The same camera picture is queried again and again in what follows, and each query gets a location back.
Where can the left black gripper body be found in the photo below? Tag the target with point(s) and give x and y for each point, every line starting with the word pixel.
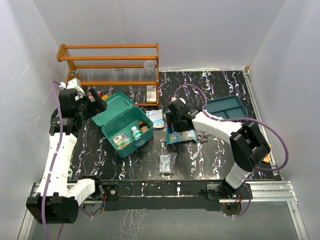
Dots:
pixel 85 110

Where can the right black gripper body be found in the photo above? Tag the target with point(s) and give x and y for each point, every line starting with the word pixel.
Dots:
pixel 177 126

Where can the white blue mask packet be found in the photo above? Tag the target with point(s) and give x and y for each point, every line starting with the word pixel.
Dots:
pixel 156 116

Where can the brown syrup bottle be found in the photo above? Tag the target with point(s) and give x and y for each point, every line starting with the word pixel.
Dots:
pixel 143 127

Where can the teal medicine kit box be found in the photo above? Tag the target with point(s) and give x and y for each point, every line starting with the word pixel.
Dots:
pixel 120 116

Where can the white green pill bottle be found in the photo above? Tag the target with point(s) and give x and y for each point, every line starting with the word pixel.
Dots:
pixel 136 133

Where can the bandage roll packet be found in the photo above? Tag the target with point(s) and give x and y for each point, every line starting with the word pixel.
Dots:
pixel 120 140

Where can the teal divided tray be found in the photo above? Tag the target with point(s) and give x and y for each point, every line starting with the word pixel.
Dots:
pixel 228 107

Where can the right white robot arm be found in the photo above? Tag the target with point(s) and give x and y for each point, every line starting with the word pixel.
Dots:
pixel 249 146

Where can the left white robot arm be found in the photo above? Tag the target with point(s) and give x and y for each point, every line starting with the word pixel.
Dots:
pixel 54 202

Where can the red white medicine box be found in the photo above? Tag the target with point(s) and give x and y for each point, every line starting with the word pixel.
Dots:
pixel 99 94

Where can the white upright medicine box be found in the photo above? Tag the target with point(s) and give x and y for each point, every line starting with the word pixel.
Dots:
pixel 151 94

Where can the yellow small packet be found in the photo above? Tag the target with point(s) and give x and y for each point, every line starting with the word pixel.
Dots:
pixel 106 96

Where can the cotton swab bag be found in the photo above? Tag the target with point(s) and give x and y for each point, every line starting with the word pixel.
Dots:
pixel 177 137

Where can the orange wooden shelf rack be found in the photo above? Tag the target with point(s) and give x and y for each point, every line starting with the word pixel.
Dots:
pixel 112 65

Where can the alcohol pad sachets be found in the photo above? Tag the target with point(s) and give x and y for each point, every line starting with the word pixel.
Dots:
pixel 166 162

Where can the clear plastic measuring cup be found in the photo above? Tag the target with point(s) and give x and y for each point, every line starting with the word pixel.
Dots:
pixel 149 67

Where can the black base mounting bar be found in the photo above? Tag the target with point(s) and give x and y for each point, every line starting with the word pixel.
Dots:
pixel 116 195

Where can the orange blister pack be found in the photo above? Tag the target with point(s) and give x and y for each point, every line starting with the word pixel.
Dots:
pixel 267 158

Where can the black handled scissors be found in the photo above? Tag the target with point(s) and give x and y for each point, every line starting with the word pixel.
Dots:
pixel 201 139

